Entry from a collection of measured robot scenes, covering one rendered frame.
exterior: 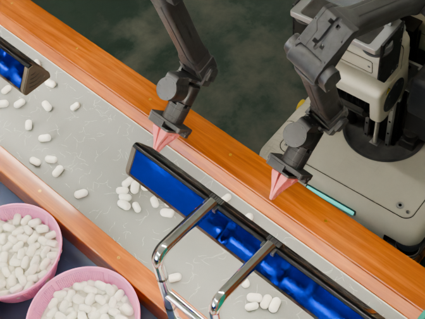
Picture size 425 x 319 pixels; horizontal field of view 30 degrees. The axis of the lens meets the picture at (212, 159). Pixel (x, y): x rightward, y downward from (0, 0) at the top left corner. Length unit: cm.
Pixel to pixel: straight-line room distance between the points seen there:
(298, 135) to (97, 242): 56
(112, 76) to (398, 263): 96
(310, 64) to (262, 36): 196
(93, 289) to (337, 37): 87
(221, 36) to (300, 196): 157
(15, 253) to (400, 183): 124
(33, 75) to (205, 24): 169
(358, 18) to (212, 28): 203
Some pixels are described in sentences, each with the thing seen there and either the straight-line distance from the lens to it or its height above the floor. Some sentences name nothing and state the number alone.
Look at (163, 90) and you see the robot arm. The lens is 192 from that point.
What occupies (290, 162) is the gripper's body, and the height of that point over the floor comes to 91.
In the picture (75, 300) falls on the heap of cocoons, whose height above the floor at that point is 74.
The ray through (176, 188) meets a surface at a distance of 162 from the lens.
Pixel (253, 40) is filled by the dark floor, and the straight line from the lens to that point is 341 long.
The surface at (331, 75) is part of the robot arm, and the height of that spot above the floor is 133.
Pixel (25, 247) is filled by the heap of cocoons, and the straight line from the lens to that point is 205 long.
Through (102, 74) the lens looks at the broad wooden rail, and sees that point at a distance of 231.
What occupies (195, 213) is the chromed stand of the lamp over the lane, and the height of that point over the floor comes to 112.
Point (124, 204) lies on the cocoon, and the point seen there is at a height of 76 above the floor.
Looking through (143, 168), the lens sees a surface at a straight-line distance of 167.
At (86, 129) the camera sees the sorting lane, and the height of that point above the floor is 74.
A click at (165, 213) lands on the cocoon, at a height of 76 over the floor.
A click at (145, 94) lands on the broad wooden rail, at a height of 76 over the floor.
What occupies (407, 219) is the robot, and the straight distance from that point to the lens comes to 254.
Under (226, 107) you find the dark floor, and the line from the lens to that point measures 317.
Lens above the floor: 242
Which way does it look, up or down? 53 degrees down
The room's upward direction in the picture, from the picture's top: 8 degrees counter-clockwise
